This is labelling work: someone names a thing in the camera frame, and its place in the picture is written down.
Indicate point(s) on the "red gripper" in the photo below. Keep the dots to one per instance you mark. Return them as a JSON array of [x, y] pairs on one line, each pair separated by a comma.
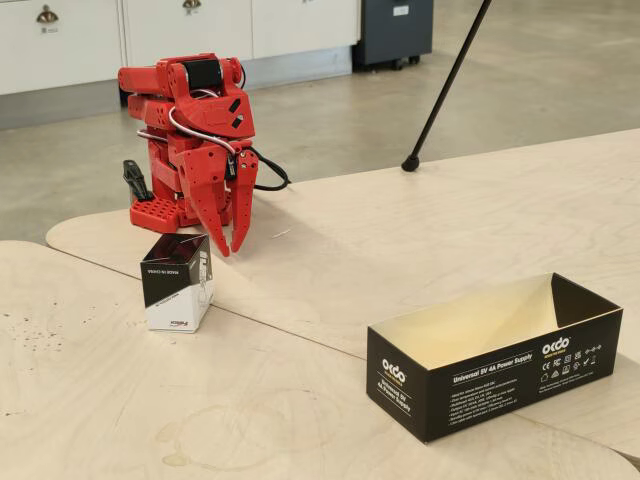
[[204, 172]]

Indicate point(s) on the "small black white box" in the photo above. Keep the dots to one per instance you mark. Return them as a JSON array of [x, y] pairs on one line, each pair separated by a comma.
[[172, 295]]

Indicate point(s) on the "red robot arm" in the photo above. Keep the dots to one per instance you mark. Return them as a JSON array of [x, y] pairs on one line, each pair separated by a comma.
[[150, 115]]

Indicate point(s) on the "long open black box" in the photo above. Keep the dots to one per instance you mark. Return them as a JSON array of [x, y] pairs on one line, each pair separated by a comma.
[[490, 390]]

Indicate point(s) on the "small white sliver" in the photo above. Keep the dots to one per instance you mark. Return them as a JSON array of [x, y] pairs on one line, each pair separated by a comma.
[[281, 233]]

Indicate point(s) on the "black table clamp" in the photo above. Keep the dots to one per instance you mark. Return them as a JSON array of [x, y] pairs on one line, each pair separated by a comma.
[[136, 180]]

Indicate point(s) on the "white cabinet door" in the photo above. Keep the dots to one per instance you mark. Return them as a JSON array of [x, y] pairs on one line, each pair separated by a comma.
[[60, 55], [190, 35], [305, 25]]

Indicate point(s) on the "dark grey wheeled cabinet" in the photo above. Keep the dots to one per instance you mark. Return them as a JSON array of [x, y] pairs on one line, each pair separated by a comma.
[[392, 30]]

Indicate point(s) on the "black tripod leg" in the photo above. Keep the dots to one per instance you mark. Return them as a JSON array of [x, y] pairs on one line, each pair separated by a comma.
[[445, 95]]

